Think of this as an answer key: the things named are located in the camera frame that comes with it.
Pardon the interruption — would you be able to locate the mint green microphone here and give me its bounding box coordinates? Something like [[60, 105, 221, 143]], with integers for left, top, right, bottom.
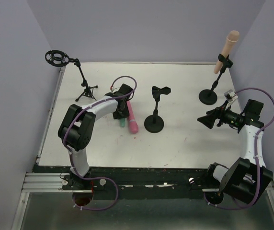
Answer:
[[119, 118, 126, 127]]

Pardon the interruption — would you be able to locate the black round-base microphone stand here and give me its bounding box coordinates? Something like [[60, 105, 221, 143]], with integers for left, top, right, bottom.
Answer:
[[198, 54, 233, 105]]

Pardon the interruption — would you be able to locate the black clip round-base stand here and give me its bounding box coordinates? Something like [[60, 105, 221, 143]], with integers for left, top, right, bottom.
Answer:
[[144, 86, 171, 133]]

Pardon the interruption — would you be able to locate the peach microphone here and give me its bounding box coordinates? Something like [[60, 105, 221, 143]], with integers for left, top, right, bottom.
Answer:
[[214, 30, 240, 74]]

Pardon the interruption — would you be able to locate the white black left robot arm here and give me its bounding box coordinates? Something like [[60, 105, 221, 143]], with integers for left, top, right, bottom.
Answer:
[[58, 84, 133, 177]]

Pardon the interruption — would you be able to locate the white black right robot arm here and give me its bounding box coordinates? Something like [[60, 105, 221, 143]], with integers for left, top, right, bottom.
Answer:
[[197, 99, 273, 204]]

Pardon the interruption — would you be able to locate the pink microphone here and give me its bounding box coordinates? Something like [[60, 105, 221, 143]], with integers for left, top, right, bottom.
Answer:
[[127, 101, 138, 134]]

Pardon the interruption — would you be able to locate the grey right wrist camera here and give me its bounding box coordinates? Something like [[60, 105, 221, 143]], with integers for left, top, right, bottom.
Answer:
[[224, 90, 238, 102]]

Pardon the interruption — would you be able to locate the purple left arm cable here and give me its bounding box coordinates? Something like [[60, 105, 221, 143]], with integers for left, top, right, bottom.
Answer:
[[62, 76, 137, 211]]

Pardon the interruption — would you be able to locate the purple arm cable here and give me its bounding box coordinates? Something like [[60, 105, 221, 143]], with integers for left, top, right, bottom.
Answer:
[[204, 87, 274, 210], [62, 76, 137, 211]]

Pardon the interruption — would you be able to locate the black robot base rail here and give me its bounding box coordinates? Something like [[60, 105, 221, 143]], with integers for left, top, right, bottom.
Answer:
[[33, 165, 219, 200]]

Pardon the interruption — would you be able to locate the black tripod shock-mount stand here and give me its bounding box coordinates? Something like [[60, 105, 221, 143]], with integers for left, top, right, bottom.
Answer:
[[45, 49, 99, 102]]

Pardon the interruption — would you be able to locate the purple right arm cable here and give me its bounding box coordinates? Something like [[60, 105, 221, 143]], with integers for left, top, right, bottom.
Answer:
[[204, 87, 274, 210]]

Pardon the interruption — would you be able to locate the aluminium frame rail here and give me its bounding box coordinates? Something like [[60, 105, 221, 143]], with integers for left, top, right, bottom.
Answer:
[[22, 173, 91, 194]]

